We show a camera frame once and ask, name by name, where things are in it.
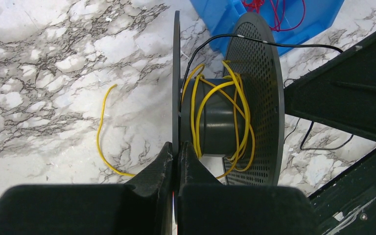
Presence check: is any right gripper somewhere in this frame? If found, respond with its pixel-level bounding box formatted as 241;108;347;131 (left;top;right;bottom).
284;32;376;142

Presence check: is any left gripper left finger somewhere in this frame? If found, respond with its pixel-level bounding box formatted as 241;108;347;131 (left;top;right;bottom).
0;142;173;235

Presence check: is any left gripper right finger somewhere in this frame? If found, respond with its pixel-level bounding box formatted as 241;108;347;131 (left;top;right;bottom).
176;142;320;235

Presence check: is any black cable spool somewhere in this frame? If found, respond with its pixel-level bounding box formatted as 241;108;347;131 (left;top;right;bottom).
172;13;285;186

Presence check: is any yellow wire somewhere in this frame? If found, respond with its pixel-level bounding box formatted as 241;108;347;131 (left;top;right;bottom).
96;60;256;180

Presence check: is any black thin wire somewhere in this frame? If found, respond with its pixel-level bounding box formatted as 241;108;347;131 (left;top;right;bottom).
178;33;344;118

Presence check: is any blue plastic bin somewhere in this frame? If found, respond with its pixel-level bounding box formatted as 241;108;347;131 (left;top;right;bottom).
189;0;345;57

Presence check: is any red wire bundle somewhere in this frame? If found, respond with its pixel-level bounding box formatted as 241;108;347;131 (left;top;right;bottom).
240;0;306;32

